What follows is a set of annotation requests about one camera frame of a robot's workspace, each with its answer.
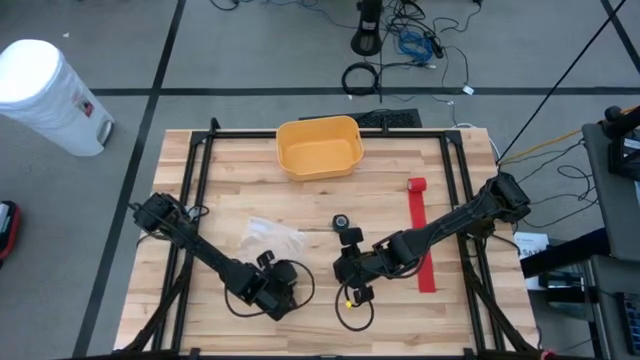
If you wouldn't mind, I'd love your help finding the black coiled cable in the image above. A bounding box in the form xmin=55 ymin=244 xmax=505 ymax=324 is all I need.
xmin=341 ymin=61 xmax=382 ymax=97

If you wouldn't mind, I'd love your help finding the grey desk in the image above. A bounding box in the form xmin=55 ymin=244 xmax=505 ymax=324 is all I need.
xmin=581 ymin=122 xmax=640 ymax=265

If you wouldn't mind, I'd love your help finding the black left camera cable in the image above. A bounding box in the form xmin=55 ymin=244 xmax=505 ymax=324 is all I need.
xmin=223 ymin=258 xmax=317 ymax=320

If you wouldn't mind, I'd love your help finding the black camera cable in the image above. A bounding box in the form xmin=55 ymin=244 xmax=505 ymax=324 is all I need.
xmin=334 ymin=282 xmax=376 ymax=333
xmin=223 ymin=258 xmax=317 ymax=320

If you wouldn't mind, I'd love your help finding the black keyboard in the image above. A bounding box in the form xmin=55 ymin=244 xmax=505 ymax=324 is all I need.
xmin=615 ymin=291 xmax=640 ymax=359

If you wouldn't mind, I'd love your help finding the clear plastic zip bag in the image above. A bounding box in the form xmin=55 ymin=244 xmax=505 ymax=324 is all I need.
xmin=238 ymin=215 xmax=309 ymax=265

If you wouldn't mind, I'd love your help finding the red black floor device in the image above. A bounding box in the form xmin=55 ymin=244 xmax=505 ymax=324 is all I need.
xmin=0 ymin=199 xmax=23 ymax=269

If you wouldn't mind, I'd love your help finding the yellow plastic bin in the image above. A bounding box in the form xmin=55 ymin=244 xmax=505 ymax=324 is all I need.
xmin=275 ymin=115 xmax=365 ymax=183

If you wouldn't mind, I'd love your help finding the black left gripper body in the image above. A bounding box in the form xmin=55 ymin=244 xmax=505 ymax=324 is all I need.
xmin=254 ymin=251 xmax=301 ymax=322

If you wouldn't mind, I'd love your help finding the black desk equipment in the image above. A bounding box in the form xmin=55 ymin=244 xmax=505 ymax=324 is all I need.
xmin=602 ymin=104 xmax=640 ymax=182

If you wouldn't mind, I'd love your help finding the black right camera cable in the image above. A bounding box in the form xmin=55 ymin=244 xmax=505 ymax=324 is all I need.
xmin=334 ymin=282 xmax=376 ymax=333

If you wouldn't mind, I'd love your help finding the blue cable bundle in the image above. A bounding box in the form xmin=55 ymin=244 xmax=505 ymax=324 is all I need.
xmin=397 ymin=30 xmax=434 ymax=64

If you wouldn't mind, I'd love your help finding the black mesh floor panel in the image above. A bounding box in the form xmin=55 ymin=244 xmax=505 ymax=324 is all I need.
xmin=298 ymin=108 xmax=423 ymax=130

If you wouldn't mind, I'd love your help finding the long straight black cable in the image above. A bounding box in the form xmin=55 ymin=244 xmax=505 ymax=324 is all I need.
xmin=496 ymin=0 xmax=629 ymax=165

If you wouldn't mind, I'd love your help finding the red elastic bandage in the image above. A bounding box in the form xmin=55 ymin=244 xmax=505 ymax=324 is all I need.
xmin=406 ymin=176 xmax=438 ymax=294

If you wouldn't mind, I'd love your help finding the black floor stand base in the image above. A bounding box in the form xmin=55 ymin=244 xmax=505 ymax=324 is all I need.
xmin=349 ymin=0 xmax=385 ymax=57

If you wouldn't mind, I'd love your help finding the white printed box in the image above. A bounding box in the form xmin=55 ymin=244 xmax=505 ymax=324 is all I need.
xmin=513 ymin=231 xmax=551 ymax=291

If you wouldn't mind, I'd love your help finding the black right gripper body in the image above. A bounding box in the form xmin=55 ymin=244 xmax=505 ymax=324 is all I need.
xmin=340 ymin=227 xmax=396 ymax=305

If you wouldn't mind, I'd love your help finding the yellow floor cable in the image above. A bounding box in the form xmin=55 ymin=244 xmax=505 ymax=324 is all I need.
xmin=499 ymin=103 xmax=640 ymax=164

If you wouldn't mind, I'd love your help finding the white trash can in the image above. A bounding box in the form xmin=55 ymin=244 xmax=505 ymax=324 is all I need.
xmin=0 ymin=38 xmax=116 ymax=158

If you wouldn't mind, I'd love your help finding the black power strip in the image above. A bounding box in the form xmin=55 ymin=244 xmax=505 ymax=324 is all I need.
xmin=423 ymin=30 xmax=445 ymax=59

